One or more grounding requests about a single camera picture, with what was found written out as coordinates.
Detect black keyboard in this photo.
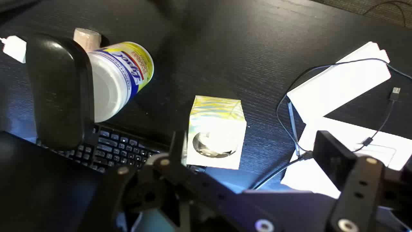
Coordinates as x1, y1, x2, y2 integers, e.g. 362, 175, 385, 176
51, 123, 168, 172

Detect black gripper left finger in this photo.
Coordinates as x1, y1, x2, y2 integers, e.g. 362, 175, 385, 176
78, 133, 283, 232

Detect black thin cable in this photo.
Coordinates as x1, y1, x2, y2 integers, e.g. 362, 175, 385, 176
248, 56, 412, 191

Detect yellow patterned tissue box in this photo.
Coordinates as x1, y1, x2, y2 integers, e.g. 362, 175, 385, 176
185, 95, 247, 170

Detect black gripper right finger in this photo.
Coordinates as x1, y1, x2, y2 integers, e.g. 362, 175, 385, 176
313, 130, 412, 232

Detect white paper sheets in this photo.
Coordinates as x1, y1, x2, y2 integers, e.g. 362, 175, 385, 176
279, 40, 412, 200

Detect black computer mouse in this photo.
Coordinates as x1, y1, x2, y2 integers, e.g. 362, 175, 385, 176
28, 35, 94, 149

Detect Lysol wipes container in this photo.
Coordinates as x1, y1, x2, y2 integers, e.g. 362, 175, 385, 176
90, 41, 154, 122

